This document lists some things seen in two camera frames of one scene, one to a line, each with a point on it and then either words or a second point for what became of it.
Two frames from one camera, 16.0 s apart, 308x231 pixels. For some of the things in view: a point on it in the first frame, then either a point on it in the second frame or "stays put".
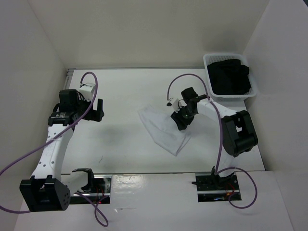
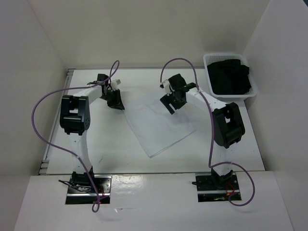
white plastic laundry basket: x=230 y=77 stays put
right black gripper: x=177 y=117 -> x=166 y=100
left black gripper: x=95 y=115 -> x=117 y=103
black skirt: x=229 y=77 stays put
